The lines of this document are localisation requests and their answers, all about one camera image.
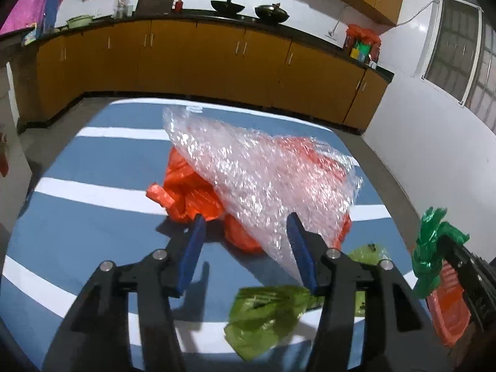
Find red bag of groceries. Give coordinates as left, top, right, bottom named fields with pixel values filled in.
left=343, top=24, right=382, bottom=63

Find barred window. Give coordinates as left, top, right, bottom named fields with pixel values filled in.
left=422, top=0, right=496, bottom=132

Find clear bag with jars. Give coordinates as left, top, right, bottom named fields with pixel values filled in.
left=113, top=0, right=134, bottom=18

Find olive green plastic bag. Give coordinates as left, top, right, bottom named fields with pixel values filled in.
left=225, top=245, right=390, bottom=361

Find green basin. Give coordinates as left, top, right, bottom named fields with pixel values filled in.
left=65, top=15, right=95, bottom=29

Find black wok with lid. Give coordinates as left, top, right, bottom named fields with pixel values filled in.
left=255, top=3, right=290, bottom=23

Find clear bubble wrap sheet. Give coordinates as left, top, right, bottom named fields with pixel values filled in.
left=162, top=106, right=364, bottom=280

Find brown cutting board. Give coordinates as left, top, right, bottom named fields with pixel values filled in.
left=135, top=0, right=177, bottom=14

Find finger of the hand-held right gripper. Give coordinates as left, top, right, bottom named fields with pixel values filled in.
left=442, top=236, right=487, bottom=330

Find red plastic basket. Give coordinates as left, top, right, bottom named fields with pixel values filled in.
left=426, top=261, right=475, bottom=347

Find black kitchen countertop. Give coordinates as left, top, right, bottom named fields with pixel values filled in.
left=0, top=8, right=395, bottom=82

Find white power cable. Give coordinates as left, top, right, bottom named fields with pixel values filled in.
left=329, top=2, right=432, bottom=35

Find red plastic bag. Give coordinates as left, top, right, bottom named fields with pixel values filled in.
left=146, top=136, right=359, bottom=254

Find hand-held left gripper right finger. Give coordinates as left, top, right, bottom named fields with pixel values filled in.
left=286, top=212, right=452, bottom=372

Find wooden base cabinets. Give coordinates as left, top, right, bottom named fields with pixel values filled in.
left=19, top=19, right=390, bottom=132

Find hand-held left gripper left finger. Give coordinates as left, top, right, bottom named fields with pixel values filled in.
left=50, top=214, right=207, bottom=372

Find blue striped table cloth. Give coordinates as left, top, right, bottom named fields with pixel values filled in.
left=0, top=99, right=438, bottom=372

